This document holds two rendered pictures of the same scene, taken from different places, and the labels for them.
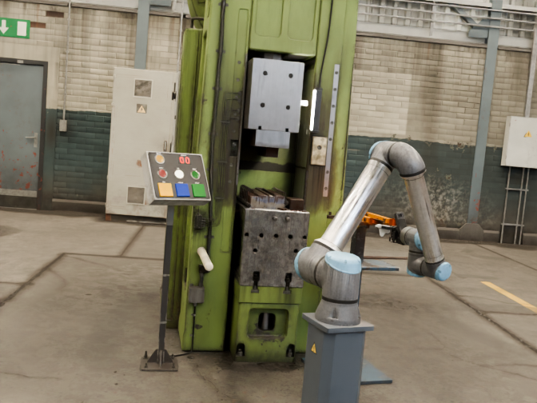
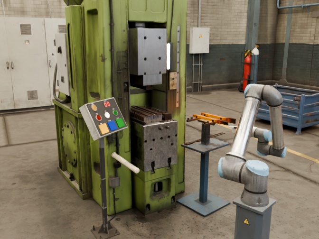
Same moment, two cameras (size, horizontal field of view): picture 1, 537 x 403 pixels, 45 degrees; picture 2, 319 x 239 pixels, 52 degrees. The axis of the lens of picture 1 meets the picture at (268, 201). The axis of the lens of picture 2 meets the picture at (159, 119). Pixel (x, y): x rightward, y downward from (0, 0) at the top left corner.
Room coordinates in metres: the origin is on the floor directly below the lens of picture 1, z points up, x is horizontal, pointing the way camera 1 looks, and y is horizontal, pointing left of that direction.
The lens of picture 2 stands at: (0.98, 1.03, 1.70)
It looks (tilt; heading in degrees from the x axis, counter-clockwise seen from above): 14 degrees down; 338
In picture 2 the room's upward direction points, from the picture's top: straight up
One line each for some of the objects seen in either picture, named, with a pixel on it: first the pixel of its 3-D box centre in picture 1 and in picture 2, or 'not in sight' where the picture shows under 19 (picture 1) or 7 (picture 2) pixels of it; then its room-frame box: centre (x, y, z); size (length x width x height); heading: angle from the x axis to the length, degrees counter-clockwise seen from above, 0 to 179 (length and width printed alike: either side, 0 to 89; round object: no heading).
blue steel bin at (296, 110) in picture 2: not in sight; (286, 106); (5.86, -3.59, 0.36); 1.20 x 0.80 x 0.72; 11
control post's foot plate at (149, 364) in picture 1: (159, 357); (104, 227); (3.54, 0.54, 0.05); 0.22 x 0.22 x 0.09; 11
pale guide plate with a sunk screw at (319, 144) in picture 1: (318, 150); (172, 80); (3.92, -0.28, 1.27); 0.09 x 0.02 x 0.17; 101
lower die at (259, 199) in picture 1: (260, 197); (141, 114); (3.93, 0.05, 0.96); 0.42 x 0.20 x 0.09; 11
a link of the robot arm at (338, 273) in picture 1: (340, 274); (255, 175); (2.63, -0.32, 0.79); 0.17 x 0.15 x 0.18; 31
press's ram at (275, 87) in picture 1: (276, 97); (144, 50); (3.94, 0.01, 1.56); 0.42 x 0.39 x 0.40; 11
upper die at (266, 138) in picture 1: (265, 138); (141, 77); (3.93, 0.05, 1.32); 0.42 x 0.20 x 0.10; 11
